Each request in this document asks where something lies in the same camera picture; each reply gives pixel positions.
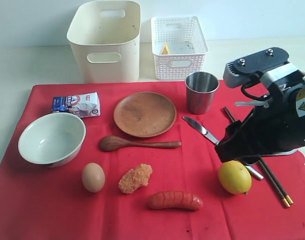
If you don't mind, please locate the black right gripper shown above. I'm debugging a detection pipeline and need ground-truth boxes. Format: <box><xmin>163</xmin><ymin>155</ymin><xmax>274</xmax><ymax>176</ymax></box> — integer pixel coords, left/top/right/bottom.
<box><xmin>215</xmin><ymin>72</ymin><xmax>305</xmax><ymax>164</ymax></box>

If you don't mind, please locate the yellow lemon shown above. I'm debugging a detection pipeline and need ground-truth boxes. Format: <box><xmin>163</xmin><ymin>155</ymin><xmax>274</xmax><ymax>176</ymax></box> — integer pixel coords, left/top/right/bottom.
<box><xmin>218</xmin><ymin>160</ymin><xmax>252</xmax><ymax>195</ymax></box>

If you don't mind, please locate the yellow cheese wedge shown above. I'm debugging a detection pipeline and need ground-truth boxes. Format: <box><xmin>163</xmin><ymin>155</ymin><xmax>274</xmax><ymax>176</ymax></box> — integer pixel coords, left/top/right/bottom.
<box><xmin>159</xmin><ymin>42</ymin><xmax>171</xmax><ymax>55</ymax></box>

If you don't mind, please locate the fried chicken piece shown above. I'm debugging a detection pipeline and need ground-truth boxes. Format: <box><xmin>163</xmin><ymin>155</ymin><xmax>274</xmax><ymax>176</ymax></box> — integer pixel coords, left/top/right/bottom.
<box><xmin>118</xmin><ymin>163</ymin><xmax>153</xmax><ymax>194</ymax></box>

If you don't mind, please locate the brown egg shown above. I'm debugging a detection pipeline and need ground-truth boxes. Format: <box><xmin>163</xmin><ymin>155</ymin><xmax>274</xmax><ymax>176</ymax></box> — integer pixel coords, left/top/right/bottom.
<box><xmin>82</xmin><ymin>162</ymin><xmax>106</xmax><ymax>193</ymax></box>

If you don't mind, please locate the stainless steel table knife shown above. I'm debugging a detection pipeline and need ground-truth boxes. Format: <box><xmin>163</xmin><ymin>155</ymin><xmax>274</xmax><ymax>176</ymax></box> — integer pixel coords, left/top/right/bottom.
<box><xmin>182</xmin><ymin>116</ymin><xmax>264</xmax><ymax>180</ymax></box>

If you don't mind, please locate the stainless steel cup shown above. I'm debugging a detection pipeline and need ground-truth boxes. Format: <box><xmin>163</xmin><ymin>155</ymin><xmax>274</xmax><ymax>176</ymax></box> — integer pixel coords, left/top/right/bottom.
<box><xmin>185</xmin><ymin>71</ymin><xmax>220</xmax><ymax>115</ymax></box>

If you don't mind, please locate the brown chopstick upper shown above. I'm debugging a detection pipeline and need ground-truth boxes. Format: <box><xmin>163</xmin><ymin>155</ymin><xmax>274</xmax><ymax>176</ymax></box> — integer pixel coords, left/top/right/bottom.
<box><xmin>224</xmin><ymin>106</ymin><xmax>294</xmax><ymax>205</ymax></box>

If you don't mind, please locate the brown chopstick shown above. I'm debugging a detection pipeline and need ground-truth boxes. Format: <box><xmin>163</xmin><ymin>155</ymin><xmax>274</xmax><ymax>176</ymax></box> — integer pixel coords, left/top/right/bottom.
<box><xmin>224</xmin><ymin>106</ymin><xmax>294</xmax><ymax>205</ymax></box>
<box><xmin>222</xmin><ymin>107</ymin><xmax>291</xmax><ymax>209</ymax></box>

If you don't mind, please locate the brown chopstick lower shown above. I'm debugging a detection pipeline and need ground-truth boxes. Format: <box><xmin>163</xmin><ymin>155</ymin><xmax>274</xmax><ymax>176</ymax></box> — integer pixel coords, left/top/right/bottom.
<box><xmin>222</xmin><ymin>107</ymin><xmax>291</xmax><ymax>209</ymax></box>

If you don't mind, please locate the round wooden plate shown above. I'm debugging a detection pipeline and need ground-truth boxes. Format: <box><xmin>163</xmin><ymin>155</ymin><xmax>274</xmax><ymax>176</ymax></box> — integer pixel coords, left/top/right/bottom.
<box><xmin>113</xmin><ymin>91</ymin><xmax>177</xmax><ymax>138</ymax></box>

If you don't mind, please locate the red grilled sausage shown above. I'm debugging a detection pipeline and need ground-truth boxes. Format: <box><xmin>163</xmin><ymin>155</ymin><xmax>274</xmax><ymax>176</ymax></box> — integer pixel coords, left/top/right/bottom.
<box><xmin>147</xmin><ymin>190</ymin><xmax>204</xmax><ymax>211</ymax></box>

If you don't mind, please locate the white perforated plastic basket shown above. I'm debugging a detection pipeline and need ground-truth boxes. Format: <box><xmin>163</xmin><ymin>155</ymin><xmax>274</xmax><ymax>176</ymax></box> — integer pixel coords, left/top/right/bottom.
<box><xmin>150</xmin><ymin>16</ymin><xmax>209</xmax><ymax>81</ymax></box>

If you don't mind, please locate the red tablecloth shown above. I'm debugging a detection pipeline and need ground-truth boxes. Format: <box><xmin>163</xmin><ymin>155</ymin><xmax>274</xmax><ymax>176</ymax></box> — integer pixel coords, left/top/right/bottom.
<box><xmin>0</xmin><ymin>81</ymin><xmax>305</xmax><ymax>240</ymax></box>

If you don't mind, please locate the dark wooden spoon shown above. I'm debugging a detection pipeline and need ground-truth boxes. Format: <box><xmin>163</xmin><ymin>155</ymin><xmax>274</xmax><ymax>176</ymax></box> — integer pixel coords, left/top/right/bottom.
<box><xmin>99</xmin><ymin>135</ymin><xmax>182</xmax><ymax>152</ymax></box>

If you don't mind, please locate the blue white milk carton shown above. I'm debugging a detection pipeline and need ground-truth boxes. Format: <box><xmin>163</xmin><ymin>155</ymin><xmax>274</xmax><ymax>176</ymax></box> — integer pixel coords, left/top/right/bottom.
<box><xmin>51</xmin><ymin>92</ymin><xmax>101</xmax><ymax>119</ymax></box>

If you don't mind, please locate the cream plastic bin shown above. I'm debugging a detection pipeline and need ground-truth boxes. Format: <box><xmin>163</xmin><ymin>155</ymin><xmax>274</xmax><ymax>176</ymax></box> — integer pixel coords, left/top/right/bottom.
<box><xmin>67</xmin><ymin>0</ymin><xmax>141</xmax><ymax>83</ymax></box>

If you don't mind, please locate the pale green ceramic bowl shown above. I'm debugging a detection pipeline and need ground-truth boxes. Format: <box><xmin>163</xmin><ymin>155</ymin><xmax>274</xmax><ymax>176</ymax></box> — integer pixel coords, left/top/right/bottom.
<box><xmin>18</xmin><ymin>112</ymin><xmax>87</xmax><ymax>168</ymax></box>

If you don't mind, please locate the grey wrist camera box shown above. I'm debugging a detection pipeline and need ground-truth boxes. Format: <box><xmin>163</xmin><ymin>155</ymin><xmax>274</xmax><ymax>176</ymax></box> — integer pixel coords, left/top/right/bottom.
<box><xmin>223</xmin><ymin>47</ymin><xmax>289</xmax><ymax>88</ymax></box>

